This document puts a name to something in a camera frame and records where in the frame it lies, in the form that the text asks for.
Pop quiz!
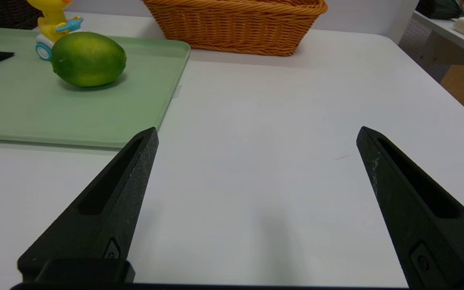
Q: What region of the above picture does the orange wicker basket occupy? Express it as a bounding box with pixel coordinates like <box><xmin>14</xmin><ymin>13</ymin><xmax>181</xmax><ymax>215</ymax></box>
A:
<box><xmin>141</xmin><ymin>0</ymin><xmax>328</xmax><ymax>56</ymax></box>

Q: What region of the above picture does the yellow duck toy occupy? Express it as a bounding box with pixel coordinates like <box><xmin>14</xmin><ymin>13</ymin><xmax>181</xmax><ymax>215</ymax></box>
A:
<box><xmin>27</xmin><ymin>0</ymin><xmax>84</xmax><ymax>62</ymax></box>

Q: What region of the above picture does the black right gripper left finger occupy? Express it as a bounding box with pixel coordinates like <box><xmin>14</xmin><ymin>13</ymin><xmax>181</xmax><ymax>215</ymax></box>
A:
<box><xmin>18</xmin><ymin>127</ymin><xmax>159</xmax><ymax>283</ymax></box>

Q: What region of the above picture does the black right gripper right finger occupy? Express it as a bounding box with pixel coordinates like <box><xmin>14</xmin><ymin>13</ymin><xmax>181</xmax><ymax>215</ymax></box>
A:
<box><xmin>356</xmin><ymin>126</ymin><xmax>464</xmax><ymax>290</ymax></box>

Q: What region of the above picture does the green lime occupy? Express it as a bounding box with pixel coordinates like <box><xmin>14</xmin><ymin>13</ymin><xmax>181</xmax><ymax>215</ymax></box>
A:
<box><xmin>51</xmin><ymin>32</ymin><xmax>127</xmax><ymax>87</ymax></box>

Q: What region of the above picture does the light green plastic tray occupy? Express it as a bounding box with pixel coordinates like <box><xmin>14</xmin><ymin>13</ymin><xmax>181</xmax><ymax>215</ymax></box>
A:
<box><xmin>0</xmin><ymin>27</ymin><xmax>191</xmax><ymax>149</ymax></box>

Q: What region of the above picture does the white side table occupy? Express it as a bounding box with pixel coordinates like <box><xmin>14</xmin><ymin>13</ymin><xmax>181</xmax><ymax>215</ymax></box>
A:
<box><xmin>399</xmin><ymin>10</ymin><xmax>464</xmax><ymax>83</ymax></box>

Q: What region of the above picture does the dark brown wicker basket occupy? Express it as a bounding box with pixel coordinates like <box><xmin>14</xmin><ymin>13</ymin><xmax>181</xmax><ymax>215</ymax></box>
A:
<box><xmin>0</xmin><ymin>0</ymin><xmax>43</xmax><ymax>30</ymax></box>

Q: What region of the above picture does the dark green object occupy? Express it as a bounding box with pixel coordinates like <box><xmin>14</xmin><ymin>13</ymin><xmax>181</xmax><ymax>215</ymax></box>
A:
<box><xmin>415</xmin><ymin>0</ymin><xmax>464</xmax><ymax>20</ymax></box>

